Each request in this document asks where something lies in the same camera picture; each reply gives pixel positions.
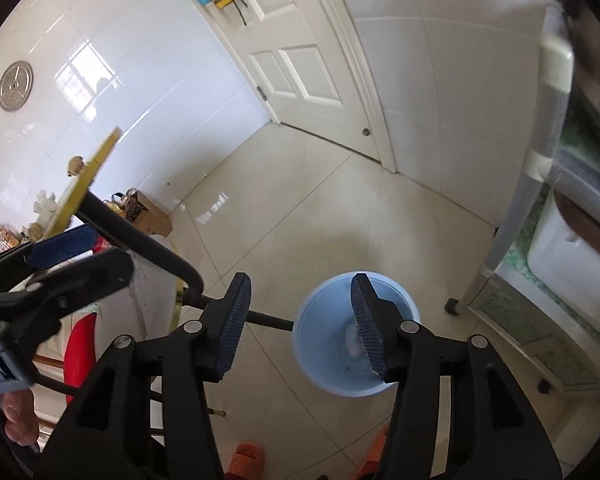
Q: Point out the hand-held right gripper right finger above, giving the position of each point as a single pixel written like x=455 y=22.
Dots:
x=367 y=332

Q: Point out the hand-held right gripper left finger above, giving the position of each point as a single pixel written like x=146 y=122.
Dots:
x=237 y=327

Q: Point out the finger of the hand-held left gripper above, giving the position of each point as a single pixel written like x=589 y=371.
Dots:
x=62 y=247
x=87 y=270

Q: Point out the blue plastic bin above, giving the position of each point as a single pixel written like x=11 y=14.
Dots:
x=320 y=342

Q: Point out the person's left hand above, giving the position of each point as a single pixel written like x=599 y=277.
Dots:
x=21 y=412

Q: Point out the clear plastic wrapper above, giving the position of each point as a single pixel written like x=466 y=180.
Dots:
x=46 y=205

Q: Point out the yellow printed packet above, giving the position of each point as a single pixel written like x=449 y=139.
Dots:
x=1 y=238

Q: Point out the white printed sack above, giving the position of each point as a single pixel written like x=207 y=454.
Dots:
x=150 y=285

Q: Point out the red plastic stool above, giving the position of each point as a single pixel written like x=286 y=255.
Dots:
x=80 y=347

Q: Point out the brown round snack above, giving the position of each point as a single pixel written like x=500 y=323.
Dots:
x=75 y=166

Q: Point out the cardboard box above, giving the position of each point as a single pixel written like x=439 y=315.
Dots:
x=152 y=216

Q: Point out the round marble table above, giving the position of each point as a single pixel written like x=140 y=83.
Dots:
x=97 y=160

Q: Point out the orange slipper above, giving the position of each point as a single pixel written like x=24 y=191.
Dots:
x=375 y=454
x=245 y=461

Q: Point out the white panel door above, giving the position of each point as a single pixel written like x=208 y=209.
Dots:
x=300 y=50

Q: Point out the round silver wall clock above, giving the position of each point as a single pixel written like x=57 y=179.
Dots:
x=15 y=86

